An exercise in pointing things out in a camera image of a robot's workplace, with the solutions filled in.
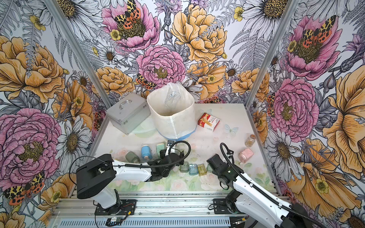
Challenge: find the blue pencil sharpener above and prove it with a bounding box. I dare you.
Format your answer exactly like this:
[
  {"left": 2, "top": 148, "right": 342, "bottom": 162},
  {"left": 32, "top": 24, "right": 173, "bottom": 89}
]
[{"left": 141, "top": 145, "right": 153, "bottom": 160}]

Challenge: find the teal square pencil sharpener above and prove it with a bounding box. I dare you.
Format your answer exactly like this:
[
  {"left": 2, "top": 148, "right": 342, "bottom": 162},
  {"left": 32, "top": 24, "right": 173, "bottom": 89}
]
[{"left": 156, "top": 143, "right": 166, "bottom": 156}]

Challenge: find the translucent green shavings tray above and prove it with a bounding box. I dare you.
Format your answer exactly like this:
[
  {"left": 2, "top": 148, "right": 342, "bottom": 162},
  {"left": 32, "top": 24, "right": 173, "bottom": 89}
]
[{"left": 179, "top": 161, "right": 189, "bottom": 173}]

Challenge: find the translucent yellow shavings tray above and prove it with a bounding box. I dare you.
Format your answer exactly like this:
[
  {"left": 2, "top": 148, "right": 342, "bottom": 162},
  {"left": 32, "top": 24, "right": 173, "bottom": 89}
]
[{"left": 197, "top": 164, "right": 207, "bottom": 176}]

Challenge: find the pink pencil sharpener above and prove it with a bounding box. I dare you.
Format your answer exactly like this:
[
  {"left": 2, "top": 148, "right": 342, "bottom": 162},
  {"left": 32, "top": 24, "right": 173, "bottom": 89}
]
[{"left": 238, "top": 148, "right": 254, "bottom": 163}]

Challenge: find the dark green pencil sharpener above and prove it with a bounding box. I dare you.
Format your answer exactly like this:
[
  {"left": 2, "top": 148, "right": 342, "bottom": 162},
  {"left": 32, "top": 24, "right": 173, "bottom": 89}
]
[{"left": 125, "top": 151, "right": 141, "bottom": 163}]

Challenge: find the translucent blue shavings tray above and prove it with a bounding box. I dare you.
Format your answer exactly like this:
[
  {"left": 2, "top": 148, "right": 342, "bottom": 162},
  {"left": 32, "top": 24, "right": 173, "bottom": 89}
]
[{"left": 189, "top": 164, "right": 199, "bottom": 176}]

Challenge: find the clear teal shavings tray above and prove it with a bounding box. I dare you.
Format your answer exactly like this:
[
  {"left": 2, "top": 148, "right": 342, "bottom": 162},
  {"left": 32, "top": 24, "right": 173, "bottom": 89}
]
[{"left": 207, "top": 164, "right": 213, "bottom": 173}]

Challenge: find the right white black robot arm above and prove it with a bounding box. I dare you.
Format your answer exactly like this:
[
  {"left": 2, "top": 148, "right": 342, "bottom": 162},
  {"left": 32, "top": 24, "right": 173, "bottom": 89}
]
[{"left": 207, "top": 142, "right": 325, "bottom": 228}]

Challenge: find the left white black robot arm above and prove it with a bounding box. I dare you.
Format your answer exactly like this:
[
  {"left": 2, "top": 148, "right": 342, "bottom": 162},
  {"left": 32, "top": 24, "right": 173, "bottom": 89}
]
[{"left": 76, "top": 141, "right": 191, "bottom": 210}]

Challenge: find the small glass jar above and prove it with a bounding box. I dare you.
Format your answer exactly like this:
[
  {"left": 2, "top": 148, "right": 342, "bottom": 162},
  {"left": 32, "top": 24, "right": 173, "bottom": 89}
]
[{"left": 245, "top": 134, "right": 256, "bottom": 147}]

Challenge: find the pale green round lid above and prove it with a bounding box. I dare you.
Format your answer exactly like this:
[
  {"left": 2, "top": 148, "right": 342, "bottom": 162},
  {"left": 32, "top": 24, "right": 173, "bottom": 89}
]
[{"left": 131, "top": 116, "right": 157, "bottom": 138}]

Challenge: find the red white bandage box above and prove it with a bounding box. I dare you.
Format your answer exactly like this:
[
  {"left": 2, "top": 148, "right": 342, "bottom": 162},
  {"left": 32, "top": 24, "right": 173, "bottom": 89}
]
[{"left": 197, "top": 113, "right": 220, "bottom": 132}]

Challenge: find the white lined trash bin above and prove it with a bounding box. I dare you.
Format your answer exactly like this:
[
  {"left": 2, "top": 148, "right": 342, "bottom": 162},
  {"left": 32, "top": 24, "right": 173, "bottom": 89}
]
[{"left": 147, "top": 83, "right": 197, "bottom": 141}]

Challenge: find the silver aluminium case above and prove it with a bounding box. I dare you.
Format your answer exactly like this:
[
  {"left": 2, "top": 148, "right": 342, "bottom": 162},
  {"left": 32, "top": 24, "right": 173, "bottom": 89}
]
[{"left": 106, "top": 94, "right": 151, "bottom": 135}]

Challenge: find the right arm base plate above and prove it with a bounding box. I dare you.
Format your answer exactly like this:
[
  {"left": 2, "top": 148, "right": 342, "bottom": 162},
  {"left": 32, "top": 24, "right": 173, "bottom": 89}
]
[{"left": 213, "top": 198, "right": 238, "bottom": 214}]

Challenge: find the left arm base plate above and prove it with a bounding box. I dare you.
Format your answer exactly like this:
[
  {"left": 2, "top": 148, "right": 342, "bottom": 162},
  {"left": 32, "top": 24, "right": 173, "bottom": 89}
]
[{"left": 95, "top": 199, "right": 137, "bottom": 216}]

